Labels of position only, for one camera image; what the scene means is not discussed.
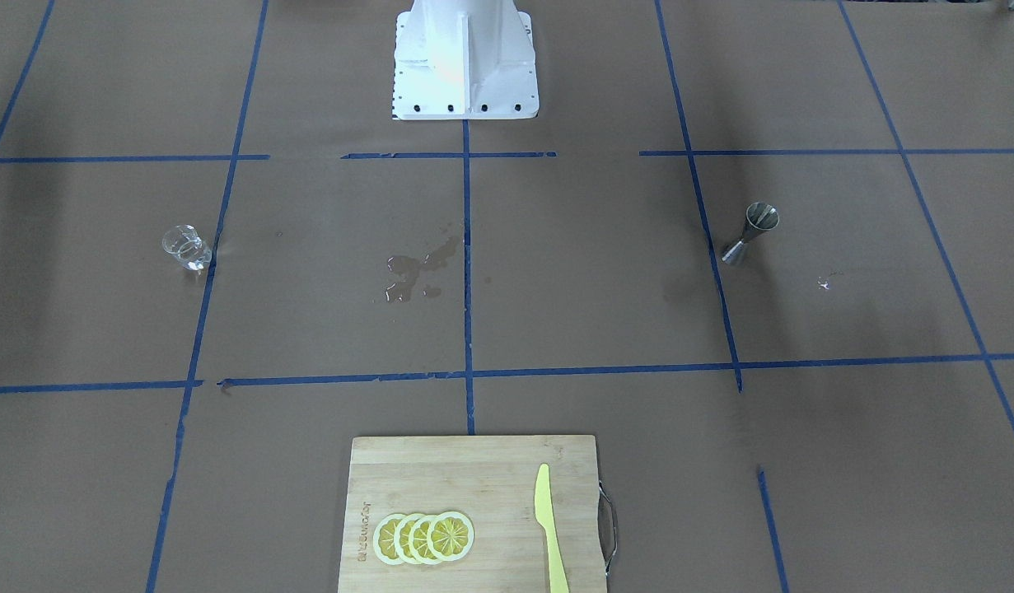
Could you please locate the clear glass cup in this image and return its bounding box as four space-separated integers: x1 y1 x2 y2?
161 224 213 272

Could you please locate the yellow plastic knife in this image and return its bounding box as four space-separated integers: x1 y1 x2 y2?
534 463 570 592

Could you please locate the bamboo cutting board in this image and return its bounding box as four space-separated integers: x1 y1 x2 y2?
337 435 608 592

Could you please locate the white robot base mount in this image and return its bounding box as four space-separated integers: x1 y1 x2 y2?
391 1 540 121

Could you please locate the lemon slice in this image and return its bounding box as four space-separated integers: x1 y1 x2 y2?
427 511 475 562
374 513 404 566
391 513 423 564
404 515 442 566

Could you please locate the steel double jigger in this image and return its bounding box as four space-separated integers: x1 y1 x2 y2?
720 202 780 265

